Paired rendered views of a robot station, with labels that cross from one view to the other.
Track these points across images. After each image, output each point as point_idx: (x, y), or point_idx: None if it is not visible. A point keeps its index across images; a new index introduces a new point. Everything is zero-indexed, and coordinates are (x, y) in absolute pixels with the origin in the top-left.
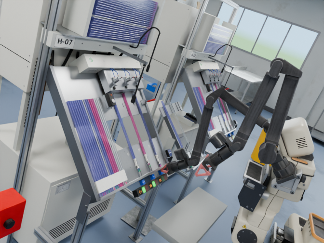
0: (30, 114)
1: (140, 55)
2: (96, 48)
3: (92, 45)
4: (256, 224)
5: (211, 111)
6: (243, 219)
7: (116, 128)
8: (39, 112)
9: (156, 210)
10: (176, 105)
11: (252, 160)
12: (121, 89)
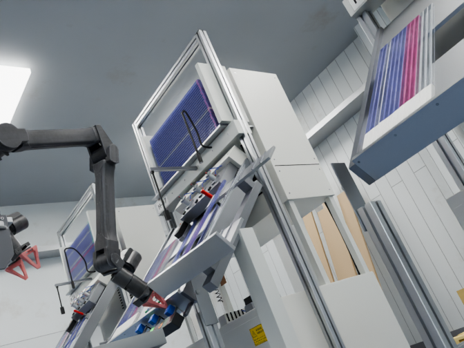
0: None
1: (244, 137)
2: (184, 186)
3: (179, 186)
4: None
5: (94, 172)
6: None
7: (298, 262)
8: (224, 278)
9: None
10: (255, 161)
11: (5, 215)
12: (190, 209)
